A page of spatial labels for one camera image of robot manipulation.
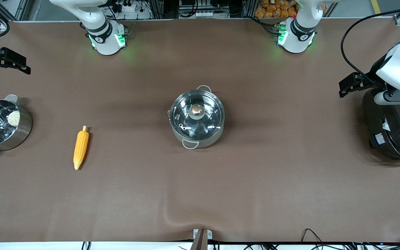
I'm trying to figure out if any glass pot lid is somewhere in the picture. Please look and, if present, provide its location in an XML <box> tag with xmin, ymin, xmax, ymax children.
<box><xmin>170</xmin><ymin>90</ymin><xmax>225</xmax><ymax>141</ymax></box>

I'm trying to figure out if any white power strip with plugs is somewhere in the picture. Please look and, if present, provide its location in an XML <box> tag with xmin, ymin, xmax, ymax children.
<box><xmin>115</xmin><ymin>0</ymin><xmax>142</xmax><ymax>13</ymax></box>

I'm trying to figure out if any white steamed bun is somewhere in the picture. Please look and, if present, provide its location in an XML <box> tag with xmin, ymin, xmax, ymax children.
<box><xmin>7</xmin><ymin>110</ymin><xmax>20</xmax><ymax>126</ymax></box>

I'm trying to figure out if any grey pot with handles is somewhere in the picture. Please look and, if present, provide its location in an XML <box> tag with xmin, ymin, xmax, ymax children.
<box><xmin>167</xmin><ymin>85</ymin><xmax>225</xmax><ymax>150</ymax></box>

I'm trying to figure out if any yellow corn cob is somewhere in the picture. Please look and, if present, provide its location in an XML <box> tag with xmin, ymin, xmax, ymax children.
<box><xmin>73</xmin><ymin>126</ymin><xmax>90</xmax><ymax>170</ymax></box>

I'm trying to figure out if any black looped cable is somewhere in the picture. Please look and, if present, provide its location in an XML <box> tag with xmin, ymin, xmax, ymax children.
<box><xmin>301</xmin><ymin>228</ymin><xmax>327</xmax><ymax>245</ymax></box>

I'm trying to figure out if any brown table mat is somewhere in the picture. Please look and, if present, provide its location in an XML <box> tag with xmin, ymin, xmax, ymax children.
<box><xmin>0</xmin><ymin>18</ymin><xmax>400</xmax><ymax>243</ymax></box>

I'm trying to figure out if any steel steamer pot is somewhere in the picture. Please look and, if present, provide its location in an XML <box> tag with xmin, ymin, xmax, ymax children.
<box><xmin>0</xmin><ymin>94</ymin><xmax>33</xmax><ymax>157</ymax></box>

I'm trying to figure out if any bag of orange snacks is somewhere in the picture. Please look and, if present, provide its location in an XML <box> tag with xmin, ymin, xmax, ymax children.
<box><xmin>255</xmin><ymin>0</ymin><xmax>298</xmax><ymax>18</ymax></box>

